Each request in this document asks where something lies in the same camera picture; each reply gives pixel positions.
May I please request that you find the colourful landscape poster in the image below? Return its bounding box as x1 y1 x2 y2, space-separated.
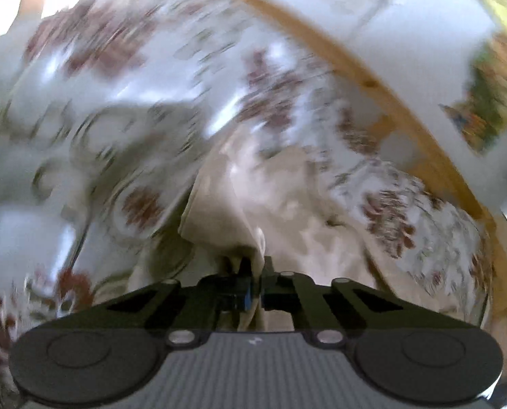
441 0 507 154

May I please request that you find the beige hooded Champion jacket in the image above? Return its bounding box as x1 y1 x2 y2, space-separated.
129 126 485 333

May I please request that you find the white wall pipe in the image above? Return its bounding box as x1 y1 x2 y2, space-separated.
350 0 413 40

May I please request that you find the floral patterned bed cover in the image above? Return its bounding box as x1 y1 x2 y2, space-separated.
0 0 502 397

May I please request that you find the wooden bed frame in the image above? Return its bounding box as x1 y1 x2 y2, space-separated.
242 0 507 316

